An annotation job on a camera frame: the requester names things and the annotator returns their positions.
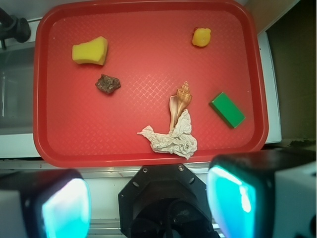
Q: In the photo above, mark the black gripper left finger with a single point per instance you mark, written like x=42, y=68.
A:
x=44, y=204

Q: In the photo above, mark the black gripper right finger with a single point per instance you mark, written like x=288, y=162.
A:
x=264, y=194

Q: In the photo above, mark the green block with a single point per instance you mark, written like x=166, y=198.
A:
x=227, y=110

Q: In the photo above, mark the crumpled white paper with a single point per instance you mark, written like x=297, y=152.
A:
x=179, y=141

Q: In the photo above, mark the tan spiral seashell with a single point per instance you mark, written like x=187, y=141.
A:
x=178, y=103

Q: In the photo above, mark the brown rock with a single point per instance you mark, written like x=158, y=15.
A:
x=108, y=84

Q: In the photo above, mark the red plastic tray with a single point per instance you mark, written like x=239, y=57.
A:
x=150, y=51

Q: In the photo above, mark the yellow rubber duck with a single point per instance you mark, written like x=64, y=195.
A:
x=201, y=37

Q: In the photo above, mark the yellow sponge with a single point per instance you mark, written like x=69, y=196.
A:
x=92, y=52

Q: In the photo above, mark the brown cardboard panel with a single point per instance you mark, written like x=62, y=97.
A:
x=292, y=41

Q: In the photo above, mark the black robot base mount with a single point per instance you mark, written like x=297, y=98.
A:
x=165, y=201

